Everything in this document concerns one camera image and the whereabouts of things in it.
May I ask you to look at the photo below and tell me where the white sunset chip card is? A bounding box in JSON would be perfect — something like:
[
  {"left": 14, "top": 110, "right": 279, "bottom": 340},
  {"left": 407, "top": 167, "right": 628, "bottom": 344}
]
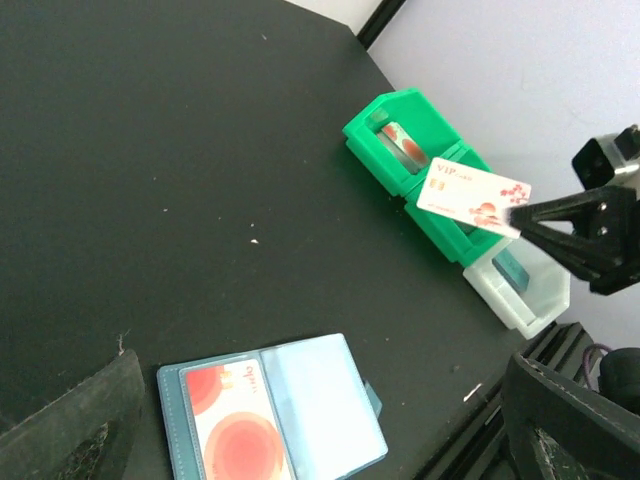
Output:
[{"left": 416, "top": 157, "right": 531, "bottom": 239}]

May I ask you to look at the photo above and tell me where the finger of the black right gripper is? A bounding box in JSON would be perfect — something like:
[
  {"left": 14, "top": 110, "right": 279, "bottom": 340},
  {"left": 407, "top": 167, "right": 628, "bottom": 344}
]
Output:
[
  {"left": 508, "top": 185, "right": 638, "bottom": 260},
  {"left": 521, "top": 229, "right": 639, "bottom": 294}
]

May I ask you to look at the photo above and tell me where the blue leather card holder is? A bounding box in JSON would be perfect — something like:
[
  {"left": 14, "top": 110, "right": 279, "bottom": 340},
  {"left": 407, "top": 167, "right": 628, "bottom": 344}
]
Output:
[{"left": 156, "top": 333, "right": 388, "bottom": 479}]

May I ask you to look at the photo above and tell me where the green divided storage bin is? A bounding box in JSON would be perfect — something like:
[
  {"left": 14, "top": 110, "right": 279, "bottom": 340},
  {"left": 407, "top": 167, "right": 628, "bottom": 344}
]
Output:
[{"left": 343, "top": 89, "right": 570, "bottom": 339}]

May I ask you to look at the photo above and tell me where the red circle chip card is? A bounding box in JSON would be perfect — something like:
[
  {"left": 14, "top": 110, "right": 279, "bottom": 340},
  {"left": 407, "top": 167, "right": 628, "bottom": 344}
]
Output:
[{"left": 184, "top": 358, "right": 293, "bottom": 479}]

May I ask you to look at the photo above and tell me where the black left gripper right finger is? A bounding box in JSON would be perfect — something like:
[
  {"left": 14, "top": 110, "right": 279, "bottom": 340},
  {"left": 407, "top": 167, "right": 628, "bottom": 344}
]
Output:
[{"left": 502, "top": 354, "right": 639, "bottom": 479}]

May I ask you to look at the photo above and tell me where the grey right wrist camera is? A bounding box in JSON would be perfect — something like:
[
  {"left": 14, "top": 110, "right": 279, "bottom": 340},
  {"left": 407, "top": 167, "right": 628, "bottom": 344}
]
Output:
[{"left": 571, "top": 124, "right": 639, "bottom": 190}]

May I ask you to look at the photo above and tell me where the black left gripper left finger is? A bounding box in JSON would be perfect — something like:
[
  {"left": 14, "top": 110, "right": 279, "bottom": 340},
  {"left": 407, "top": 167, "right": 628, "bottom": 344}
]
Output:
[{"left": 1, "top": 349, "right": 145, "bottom": 479}]

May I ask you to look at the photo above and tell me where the black rear right frame post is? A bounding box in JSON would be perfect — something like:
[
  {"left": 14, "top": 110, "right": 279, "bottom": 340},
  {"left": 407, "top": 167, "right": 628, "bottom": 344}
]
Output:
[{"left": 356, "top": 0, "right": 406, "bottom": 50}]

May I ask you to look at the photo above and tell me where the black aluminium front rail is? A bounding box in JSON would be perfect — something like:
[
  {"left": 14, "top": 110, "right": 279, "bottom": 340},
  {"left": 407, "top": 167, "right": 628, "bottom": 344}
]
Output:
[{"left": 413, "top": 322, "right": 593, "bottom": 479}]

